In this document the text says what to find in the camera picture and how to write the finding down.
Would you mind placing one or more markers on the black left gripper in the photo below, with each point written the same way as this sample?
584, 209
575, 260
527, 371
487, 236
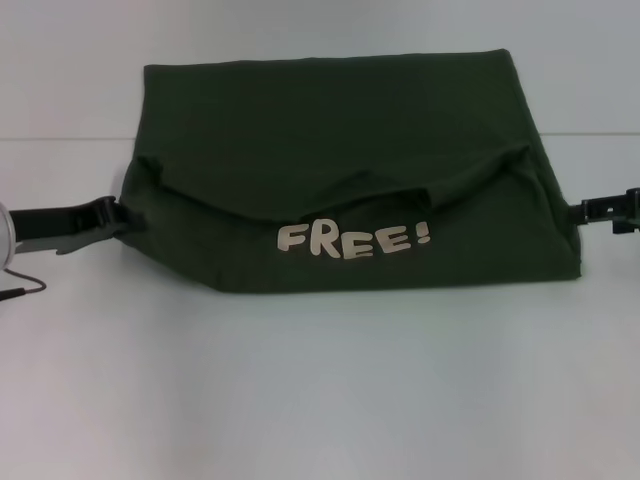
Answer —
45, 220

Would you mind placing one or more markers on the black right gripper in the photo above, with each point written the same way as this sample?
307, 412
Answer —
632, 205

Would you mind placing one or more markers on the dark green t-shirt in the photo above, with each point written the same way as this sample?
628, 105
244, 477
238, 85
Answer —
325, 140

